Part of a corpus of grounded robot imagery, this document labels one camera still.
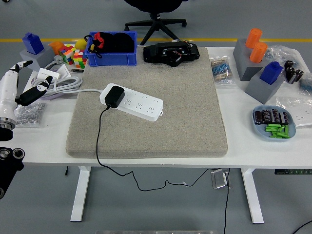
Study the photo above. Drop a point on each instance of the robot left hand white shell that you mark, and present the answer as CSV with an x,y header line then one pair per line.
x,y
7,92

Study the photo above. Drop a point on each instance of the white flat box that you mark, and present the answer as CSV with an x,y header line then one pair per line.
x,y
47,72

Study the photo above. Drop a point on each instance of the green battery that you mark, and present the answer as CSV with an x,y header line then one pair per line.
x,y
286,130
271,129
277,133
273,125
281,129
280,136

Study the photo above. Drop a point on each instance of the blue plastic bin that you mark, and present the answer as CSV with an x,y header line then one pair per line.
x,y
109,59

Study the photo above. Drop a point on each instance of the pale blue plate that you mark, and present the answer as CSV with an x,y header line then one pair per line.
x,y
260,131

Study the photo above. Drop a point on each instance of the orange plastic piece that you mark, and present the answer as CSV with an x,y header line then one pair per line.
x,y
55,46

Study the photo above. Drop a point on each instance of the black desk control panel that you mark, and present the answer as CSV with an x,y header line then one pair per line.
x,y
292,171

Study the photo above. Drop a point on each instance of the black capacitor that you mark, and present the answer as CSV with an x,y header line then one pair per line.
x,y
275,115
284,118
258,117
266,115

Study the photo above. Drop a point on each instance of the black mechanical device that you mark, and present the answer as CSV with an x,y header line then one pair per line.
x,y
156,52

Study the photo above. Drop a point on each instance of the colourful puzzle cube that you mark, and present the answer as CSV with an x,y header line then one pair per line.
x,y
66,54
79,59

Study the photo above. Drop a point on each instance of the clear bag of metal nuts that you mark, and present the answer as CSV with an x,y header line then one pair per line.
x,y
31,114

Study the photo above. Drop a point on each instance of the clear bag of resistors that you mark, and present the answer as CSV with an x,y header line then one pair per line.
x,y
221,70

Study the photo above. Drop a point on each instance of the orange cylinder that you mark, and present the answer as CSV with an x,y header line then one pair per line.
x,y
253,37
258,52

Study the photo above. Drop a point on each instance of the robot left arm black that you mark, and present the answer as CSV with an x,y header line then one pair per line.
x,y
9,165

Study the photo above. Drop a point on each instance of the grey two-hole block holder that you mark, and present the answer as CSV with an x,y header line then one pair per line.
x,y
243,63

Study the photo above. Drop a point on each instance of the yellow ball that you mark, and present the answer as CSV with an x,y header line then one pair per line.
x,y
81,45

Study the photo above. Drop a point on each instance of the blue plastic block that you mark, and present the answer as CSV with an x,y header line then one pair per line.
x,y
270,73
33,44

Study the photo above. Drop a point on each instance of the small black flat part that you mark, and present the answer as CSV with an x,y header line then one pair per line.
x,y
77,70

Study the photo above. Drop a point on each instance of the silver metal box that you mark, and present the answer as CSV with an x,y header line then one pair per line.
x,y
219,179

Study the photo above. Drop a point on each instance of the crumpled clear plastic bag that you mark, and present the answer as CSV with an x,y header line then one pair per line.
x,y
280,52

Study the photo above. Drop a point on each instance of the white wall socket in bag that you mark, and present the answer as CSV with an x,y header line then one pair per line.
x,y
302,117

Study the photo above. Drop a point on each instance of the pale lilac flat pad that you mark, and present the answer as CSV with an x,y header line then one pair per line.
x,y
51,97

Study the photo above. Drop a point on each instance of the black plug adapter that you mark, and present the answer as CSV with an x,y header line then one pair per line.
x,y
114,96

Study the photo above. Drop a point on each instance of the white power strip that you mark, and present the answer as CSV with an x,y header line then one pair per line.
x,y
143,104

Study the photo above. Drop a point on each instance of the bag of black capacitors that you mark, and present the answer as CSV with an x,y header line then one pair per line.
x,y
292,72

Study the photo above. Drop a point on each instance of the clear bag of blue parts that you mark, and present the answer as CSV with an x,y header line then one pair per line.
x,y
306,84

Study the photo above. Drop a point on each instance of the grey-brown mat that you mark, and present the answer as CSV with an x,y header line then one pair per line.
x,y
170,129

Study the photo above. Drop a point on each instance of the black office chair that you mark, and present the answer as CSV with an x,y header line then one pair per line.
x,y
156,22

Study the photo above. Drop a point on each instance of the white table leg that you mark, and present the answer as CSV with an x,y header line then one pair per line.
x,y
253,195
81,195

